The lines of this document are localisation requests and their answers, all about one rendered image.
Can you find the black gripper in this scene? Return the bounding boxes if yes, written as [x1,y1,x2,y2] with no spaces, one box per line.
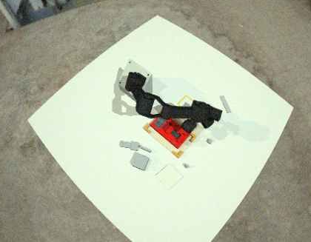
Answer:
[181,119,197,134]

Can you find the grey flat bar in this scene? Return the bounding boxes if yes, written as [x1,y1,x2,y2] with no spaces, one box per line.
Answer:
[220,95,231,113]

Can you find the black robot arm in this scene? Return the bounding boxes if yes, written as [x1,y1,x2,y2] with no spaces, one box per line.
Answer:
[125,72,222,129]

